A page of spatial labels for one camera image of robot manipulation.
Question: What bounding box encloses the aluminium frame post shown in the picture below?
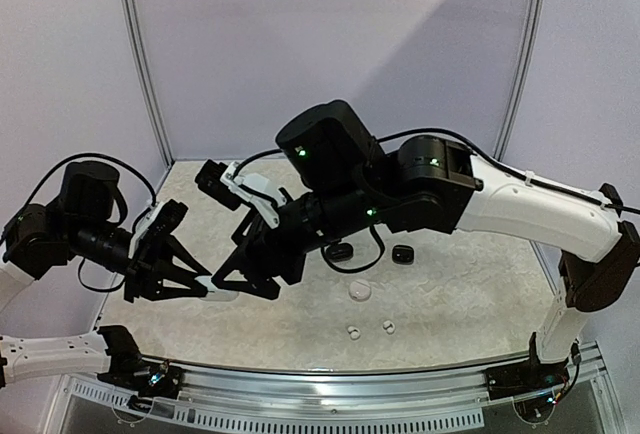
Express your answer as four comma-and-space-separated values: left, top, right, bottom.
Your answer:
493, 0, 544, 160
121, 0, 175, 168

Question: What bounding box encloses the right camera cable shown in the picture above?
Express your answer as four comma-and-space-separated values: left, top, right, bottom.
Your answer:
232, 127, 640, 275

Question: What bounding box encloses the white earbud lower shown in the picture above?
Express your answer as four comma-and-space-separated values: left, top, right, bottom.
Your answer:
347, 326, 361, 340

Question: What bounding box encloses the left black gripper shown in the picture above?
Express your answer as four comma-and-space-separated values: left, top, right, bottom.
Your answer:
68, 214, 210, 302

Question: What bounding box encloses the white stem earbud right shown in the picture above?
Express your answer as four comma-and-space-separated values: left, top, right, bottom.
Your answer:
383, 320, 395, 334

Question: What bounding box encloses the pink round earbud case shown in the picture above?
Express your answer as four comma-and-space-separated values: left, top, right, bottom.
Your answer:
348, 280, 372, 302

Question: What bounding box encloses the white oval earbud case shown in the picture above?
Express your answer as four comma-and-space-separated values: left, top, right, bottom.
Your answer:
195, 275, 239, 302

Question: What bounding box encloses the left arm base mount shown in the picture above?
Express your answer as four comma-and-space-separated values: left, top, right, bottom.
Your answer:
97, 325, 184, 399

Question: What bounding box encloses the left camera cable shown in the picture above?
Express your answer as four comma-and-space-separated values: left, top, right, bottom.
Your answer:
0, 154, 159, 295

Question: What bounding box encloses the right aluminium frame post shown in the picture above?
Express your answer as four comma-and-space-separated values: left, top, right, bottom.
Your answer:
493, 0, 544, 160

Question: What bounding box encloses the aluminium front rail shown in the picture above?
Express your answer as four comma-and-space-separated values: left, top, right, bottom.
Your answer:
45, 343, 626, 433

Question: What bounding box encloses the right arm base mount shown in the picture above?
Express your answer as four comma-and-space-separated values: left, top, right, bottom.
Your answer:
483, 333, 581, 404

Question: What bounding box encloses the camera cable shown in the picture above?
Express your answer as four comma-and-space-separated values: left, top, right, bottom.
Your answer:
232, 127, 640, 275
0, 154, 159, 295

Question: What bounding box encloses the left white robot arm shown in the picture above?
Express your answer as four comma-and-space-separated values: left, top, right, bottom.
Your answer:
1, 160, 208, 398

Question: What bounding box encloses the black oval earbud case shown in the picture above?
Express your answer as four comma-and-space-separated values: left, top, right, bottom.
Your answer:
325, 243, 354, 262

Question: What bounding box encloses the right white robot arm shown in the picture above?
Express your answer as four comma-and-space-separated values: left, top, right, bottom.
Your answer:
212, 100, 639, 390

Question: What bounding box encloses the left aluminium frame post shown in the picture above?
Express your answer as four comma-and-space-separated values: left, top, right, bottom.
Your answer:
121, 0, 175, 168

